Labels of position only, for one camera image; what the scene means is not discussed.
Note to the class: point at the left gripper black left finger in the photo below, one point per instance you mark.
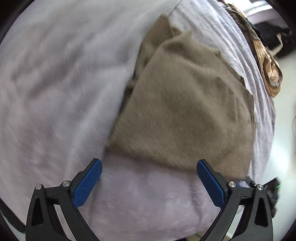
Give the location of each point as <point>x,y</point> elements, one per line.
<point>42,220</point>

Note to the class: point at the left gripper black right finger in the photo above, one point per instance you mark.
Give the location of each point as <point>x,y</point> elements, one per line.
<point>256,220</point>

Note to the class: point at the tan knitted sweater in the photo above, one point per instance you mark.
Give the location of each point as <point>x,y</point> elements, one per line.
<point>185,103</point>

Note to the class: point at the brown patterned cloth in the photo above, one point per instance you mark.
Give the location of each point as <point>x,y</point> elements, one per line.
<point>268,66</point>

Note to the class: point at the lavender plush bed blanket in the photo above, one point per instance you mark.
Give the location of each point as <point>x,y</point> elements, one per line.
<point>64,69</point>

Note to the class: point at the dark furniture by wall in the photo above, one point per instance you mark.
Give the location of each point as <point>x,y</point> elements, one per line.
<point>280,41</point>

